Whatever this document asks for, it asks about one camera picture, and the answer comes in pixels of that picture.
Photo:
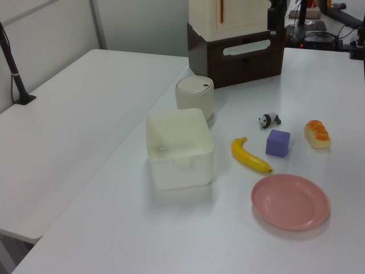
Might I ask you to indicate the purple cube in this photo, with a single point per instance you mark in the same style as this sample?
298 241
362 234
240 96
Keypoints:
277 143

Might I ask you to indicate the pink plate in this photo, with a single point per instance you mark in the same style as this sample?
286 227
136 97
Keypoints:
291 202

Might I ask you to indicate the black device with red light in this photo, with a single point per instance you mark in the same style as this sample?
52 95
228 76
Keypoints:
313 38

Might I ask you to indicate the yellow toy banana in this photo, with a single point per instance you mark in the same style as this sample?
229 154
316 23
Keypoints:
248 157

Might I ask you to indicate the toy panda figure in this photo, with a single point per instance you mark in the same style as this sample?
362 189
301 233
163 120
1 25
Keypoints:
269 119

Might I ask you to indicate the dark brown drawer cabinet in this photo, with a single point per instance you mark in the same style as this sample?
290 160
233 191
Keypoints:
239 61

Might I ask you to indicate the cream toy cabinet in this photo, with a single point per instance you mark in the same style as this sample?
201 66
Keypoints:
236 15

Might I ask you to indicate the black camera stand pole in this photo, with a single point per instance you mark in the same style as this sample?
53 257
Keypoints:
12 68

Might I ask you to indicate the black upright pole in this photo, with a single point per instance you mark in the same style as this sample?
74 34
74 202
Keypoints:
303 12

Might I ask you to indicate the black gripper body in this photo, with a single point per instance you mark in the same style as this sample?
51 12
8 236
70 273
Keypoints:
279 5

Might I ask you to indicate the brown flat box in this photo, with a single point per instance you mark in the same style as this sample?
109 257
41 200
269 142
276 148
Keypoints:
306 13

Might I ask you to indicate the black table clamp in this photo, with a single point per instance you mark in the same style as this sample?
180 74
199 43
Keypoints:
357 48

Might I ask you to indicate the toy bread loaf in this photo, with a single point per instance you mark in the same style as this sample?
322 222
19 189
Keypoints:
317 134

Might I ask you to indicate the cream round lidded trash can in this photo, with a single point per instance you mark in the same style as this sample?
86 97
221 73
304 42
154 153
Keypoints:
195 97

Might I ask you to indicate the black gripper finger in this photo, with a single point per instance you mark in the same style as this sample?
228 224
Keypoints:
271 20
280 20

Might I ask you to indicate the white square plastic bin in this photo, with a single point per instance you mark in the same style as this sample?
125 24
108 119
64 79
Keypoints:
179 151

